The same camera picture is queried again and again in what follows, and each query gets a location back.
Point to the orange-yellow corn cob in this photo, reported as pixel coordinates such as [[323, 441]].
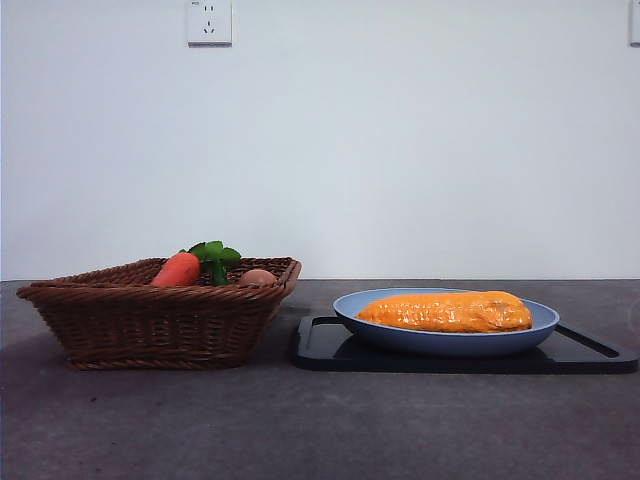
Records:
[[445, 312]]

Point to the blue round plate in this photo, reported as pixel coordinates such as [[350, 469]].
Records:
[[450, 342]]

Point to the brown wicker basket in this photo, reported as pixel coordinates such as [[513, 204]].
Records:
[[150, 325]]

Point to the brown egg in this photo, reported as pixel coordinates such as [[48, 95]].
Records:
[[257, 277]]

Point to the green chili pepper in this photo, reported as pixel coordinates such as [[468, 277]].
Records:
[[220, 274]]

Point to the orange carrot with green leaves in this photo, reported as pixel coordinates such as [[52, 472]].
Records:
[[175, 270]]

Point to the black rectangular tray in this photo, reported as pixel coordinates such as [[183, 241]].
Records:
[[575, 362]]

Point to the white wall socket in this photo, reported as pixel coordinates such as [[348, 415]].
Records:
[[210, 22]]

